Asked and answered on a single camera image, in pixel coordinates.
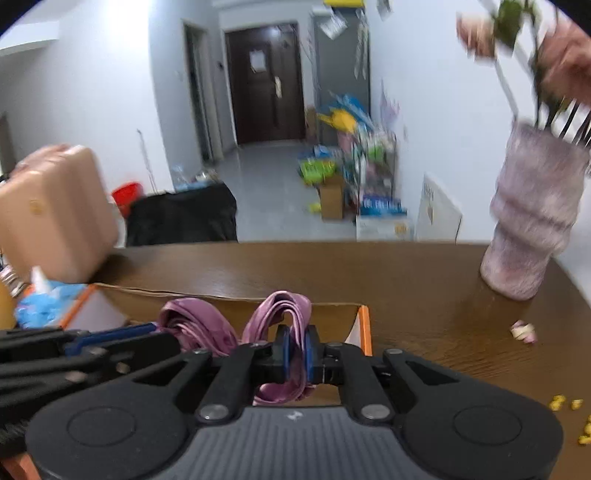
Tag red bucket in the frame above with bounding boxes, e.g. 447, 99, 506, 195
112, 182, 145, 217

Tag pink satin cloth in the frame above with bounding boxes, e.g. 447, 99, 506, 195
158, 291, 314, 407

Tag orange-edged cardboard box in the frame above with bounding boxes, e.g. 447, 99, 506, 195
65, 282, 373, 408

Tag hanging paper sheets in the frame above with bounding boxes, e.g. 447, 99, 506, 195
318, 11, 348, 40

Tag pale pink ribbed vase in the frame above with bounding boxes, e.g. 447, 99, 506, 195
480, 121, 591, 302

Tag pile of colourful toys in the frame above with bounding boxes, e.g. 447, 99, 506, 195
298, 92, 409, 217

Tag orange plastic object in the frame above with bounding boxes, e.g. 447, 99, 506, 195
0, 281, 17, 329

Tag pink artificial flower bouquet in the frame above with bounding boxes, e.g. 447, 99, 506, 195
456, 0, 591, 148

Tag scattered yellow crumbs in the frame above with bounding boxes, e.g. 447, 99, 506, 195
549, 394, 591, 446

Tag small brown cardboard box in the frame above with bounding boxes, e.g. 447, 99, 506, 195
318, 178, 346, 221

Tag fallen pink petal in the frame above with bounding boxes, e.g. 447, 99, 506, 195
510, 320, 537, 343

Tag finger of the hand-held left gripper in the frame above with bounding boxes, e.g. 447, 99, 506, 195
0, 323, 158, 364
0, 334, 182, 418

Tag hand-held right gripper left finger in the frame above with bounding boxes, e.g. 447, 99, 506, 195
134, 325, 293, 423

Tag white carton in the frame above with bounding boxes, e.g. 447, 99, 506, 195
355, 215, 414, 241

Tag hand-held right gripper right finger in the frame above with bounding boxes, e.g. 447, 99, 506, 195
302, 325, 462, 423

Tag grey side doorway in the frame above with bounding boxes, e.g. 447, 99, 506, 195
184, 21, 219, 162

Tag dark brown door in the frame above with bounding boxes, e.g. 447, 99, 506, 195
225, 24, 305, 145

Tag grey tall cabinet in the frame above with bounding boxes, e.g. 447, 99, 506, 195
314, 7, 372, 139

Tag blue tissue packet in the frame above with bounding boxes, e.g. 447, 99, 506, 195
16, 265, 89, 329

